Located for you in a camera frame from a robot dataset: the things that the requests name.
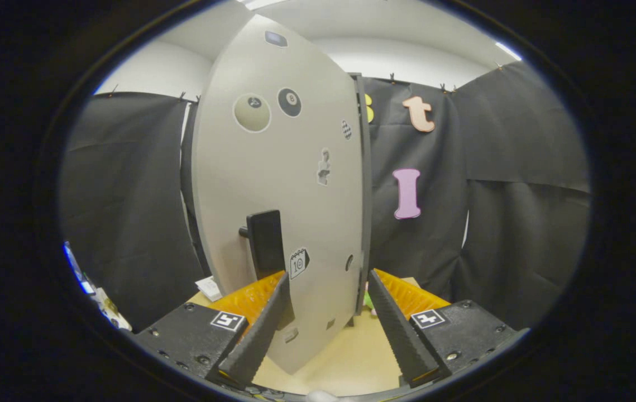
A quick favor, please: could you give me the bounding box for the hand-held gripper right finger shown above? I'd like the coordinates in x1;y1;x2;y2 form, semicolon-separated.
367;269;530;387

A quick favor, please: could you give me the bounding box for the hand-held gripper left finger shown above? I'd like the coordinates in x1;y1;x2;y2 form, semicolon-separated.
131;271;291;389

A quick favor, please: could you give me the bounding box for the black door handle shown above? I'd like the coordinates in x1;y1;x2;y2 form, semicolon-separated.
238;209;296;331

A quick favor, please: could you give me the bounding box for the grey shoe cabinet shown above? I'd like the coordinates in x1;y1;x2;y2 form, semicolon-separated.
350;71;375;331

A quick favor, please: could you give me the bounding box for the beige shoe cabinet door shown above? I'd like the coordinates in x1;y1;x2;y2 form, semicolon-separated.
192;14;366;375

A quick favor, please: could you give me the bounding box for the white book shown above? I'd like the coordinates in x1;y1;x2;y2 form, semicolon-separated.
195;276;223;303

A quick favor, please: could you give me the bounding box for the white printed packet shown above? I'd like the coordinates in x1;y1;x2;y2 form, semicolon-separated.
63;241;133;331

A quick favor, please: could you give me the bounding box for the black backdrop cloth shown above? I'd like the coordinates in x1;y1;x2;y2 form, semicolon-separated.
60;60;592;333

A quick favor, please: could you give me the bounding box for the small ceiling light panel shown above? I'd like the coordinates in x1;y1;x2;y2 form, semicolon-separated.
495;41;523;62

